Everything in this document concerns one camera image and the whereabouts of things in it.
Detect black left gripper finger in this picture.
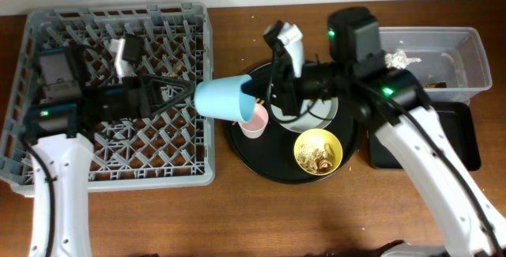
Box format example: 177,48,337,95
140,74,194,91
148,89,194,116

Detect blue plastic cup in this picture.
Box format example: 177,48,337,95
194,74,256,123

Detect pink plastic cup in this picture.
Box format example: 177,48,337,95
239,104,269,139

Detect white napkin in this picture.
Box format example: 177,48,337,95
385,50,421,70

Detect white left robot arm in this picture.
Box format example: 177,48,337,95
21,45,194,256

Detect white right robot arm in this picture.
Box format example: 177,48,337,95
244,7,505,256

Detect grey plastic dishwasher rack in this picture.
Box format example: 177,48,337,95
1,2,215,197

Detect clear plastic waste bin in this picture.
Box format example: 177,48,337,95
379,27,493,103

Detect lower wooden chopstick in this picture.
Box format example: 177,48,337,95
232,98,265,125

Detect grey round plate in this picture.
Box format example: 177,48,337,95
265,70,339,133

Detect yellow bowl with food scraps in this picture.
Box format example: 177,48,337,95
293,129,344,176

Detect round black tray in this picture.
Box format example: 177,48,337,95
224,58,361,185

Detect food scraps in clear bin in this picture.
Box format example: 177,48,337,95
423,81,447,89

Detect black rectangular bin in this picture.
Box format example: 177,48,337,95
368,102,481,172

